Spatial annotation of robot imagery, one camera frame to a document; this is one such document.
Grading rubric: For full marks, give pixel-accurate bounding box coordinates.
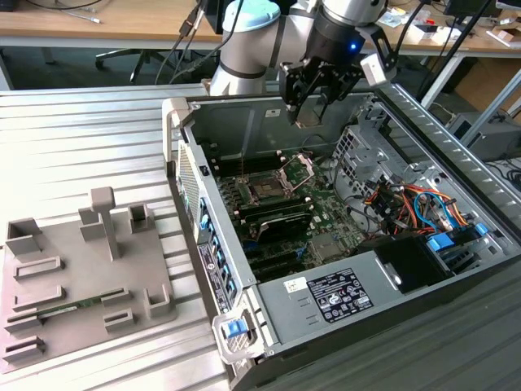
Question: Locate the perforated metal drive cage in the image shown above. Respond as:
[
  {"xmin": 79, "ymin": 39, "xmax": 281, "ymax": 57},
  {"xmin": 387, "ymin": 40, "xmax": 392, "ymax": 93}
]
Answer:
[{"xmin": 331, "ymin": 124, "xmax": 412, "ymax": 204}]

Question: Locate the white box with black item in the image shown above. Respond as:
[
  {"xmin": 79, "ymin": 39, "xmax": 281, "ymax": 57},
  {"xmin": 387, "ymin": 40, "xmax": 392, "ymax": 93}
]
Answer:
[{"xmin": 406, "ymin": 23, "xmax": 449, "ymax": 42}]

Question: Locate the black cable with brass sleeve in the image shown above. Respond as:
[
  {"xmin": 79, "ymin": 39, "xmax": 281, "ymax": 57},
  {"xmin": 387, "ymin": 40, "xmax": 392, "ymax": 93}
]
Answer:
[{"xmin": 156, "ymin": 0, "xmax": 207, "ymax": 85}]

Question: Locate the black expansion slot row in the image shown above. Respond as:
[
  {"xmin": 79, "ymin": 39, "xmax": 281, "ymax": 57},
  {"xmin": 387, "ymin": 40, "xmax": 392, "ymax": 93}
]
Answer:
[{"xmin": 243, "ymin": 239, "xmax": 310, "ymax": 282}]

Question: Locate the blue disk carrier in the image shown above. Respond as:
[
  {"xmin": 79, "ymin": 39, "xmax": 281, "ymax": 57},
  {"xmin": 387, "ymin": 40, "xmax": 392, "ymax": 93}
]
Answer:
[{"xmin": 426, "ymin": 231, "xmax": 456, "ymax": 254}]

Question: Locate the open grey PC case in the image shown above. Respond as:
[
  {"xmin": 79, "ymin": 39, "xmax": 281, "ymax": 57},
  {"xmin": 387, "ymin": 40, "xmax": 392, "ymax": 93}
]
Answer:
[{"xmin": 161, "ymin": 77, "xmax": 521, "ymax": 390}]

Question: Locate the coloured wire bundle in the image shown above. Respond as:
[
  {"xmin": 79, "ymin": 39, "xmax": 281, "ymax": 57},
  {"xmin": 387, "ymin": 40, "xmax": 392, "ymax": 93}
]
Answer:
[{"xmin": 364, "ymin": 182, "xmax": 469, "ymax": 239}]

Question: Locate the silver chipset heat sink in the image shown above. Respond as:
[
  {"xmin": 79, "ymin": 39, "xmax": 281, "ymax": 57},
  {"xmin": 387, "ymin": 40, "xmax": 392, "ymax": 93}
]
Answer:
[{"xmin": 311, "ymin": 234, "xmax": 347, "ymax": 261}]

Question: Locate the CPU socket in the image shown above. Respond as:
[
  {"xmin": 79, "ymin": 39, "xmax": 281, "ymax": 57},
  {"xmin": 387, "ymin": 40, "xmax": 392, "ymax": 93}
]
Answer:
[{"xmin": 243, "ymin": 173, "xmax": 295, "ymax": 205}]

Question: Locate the black graphics card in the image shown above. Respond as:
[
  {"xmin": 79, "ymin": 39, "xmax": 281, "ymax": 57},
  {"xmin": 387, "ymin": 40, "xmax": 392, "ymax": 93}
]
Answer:
[{"xmin": 256, "ymin": 212, "xmax": 313, "ymax": 245}]

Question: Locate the brown cardboard box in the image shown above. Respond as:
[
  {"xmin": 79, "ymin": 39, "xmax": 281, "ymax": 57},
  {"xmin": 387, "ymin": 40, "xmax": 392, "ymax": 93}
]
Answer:
[{"xmin": 455, "ymin": 56, "xmax": 521, "ymax": 115}]

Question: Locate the black computer tower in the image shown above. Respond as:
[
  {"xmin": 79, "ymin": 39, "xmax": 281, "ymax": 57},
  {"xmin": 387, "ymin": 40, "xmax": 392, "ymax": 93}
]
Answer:
[{"xmin": 197, "ymin": 0, "xmax": 225, "ymax": 36}]

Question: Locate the grey power supply unit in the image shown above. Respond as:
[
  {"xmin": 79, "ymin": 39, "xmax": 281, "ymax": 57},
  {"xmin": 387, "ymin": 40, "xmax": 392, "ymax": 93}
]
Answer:
[{"xmin": 256, "ymin": 250, "xmax": 404, "ymax": 348}]

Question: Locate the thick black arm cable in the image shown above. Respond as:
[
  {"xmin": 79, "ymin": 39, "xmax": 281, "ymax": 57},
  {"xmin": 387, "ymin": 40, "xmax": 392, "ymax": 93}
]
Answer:
[{"xmin": 169, "ymin": 0, "xmax": 247, "ymax": 85}]

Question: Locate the green motherboard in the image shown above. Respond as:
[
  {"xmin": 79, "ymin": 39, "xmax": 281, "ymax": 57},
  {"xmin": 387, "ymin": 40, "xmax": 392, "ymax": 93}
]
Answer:
[{"xmin": 213, "ymin": 152, "xmax": 370, "ymax": 284}]

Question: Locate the grey plastic parts rack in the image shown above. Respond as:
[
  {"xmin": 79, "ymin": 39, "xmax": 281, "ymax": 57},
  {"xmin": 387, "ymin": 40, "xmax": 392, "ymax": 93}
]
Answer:
[{"xmin": 0, "ymin": 186, "xmax": 179, "ymax": 374}]

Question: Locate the black plastic shroud box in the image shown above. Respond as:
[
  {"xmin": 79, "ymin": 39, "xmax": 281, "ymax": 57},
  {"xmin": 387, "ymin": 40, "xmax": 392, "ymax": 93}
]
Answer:
[{"xmin": 356, "ymin": 235, "xmax": 453, "ymax": 295}]

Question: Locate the grey PC tower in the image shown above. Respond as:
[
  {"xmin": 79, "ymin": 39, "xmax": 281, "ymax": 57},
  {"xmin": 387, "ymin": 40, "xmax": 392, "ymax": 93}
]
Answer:
[{"xmin": 445, "ymin": 112, "xmax": 521, "ymax": 162}]

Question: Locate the office chair base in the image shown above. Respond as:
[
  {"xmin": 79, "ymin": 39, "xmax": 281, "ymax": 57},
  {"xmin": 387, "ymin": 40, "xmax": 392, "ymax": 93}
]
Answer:
[{"xmin": 95, "ymin": 48, "xmax": 192, "ymax": 85}]

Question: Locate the blue case latch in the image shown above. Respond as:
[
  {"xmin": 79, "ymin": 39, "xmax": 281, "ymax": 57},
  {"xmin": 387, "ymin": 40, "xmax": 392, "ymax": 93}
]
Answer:
[{"xmin": 221, "ymin": 320, "xmax": 250, "ymax": 340}]

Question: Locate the black monitor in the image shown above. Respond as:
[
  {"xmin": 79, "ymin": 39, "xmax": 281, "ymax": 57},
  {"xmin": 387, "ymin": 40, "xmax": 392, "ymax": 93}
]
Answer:
[{"xmin": 443, "ymin": 0, "xmax": 501, "ymax": 20}]

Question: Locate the black tripod pole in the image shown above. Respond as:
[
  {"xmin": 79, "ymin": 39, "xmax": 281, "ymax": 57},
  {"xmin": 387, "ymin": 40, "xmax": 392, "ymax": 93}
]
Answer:
[{"xmin": 417, "ymin": 0, "xmax": 496, "ymax": 101}]

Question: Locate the metal socket cover frame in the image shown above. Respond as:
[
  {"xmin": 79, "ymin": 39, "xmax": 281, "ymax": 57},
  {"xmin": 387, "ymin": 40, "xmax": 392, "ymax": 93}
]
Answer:
[{"xmin": 278, "ymin": 152, "xmax": 315, "ymax": 193}]

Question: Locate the green RAM stick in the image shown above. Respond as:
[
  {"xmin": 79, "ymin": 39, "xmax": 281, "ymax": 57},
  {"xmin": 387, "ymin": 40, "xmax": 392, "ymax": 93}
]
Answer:
[{"xmin": 35, "ymin": 295, "xmax": 105, "ymax": 318}]

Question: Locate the silver square CPU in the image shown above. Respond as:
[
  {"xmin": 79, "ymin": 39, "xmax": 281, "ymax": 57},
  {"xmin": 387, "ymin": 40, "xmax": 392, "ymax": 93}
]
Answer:
[{"xmin": 295, "ymin": 99, "xmax": 326, "ymax": 130}]

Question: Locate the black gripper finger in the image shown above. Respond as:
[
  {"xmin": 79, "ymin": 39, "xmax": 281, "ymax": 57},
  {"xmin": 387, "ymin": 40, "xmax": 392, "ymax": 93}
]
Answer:
[
  {"xmin": 317, "ymin": 64, "xmax": 363, "ymax": 118},
  {"xmin": 278, "ymin": 60, "xmax": 322, "ymax": 125}
]

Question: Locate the black RAM slot row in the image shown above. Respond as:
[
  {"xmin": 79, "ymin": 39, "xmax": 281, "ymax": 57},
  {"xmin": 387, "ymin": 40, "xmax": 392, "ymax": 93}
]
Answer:
[
  {"xmin": 235, "ymin": 194, "xmax": 311, "ymax": 224},
  {"xmin": 209, "ymin": 154, "xmax": 286, "ymax": 178}
]

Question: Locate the small brown cardboard piece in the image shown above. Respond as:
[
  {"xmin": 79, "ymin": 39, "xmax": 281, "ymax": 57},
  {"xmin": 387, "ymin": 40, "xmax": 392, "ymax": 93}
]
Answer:
[{"xmin": 490, "ymin": 28, "xmax": 521, "ymax": 48}]

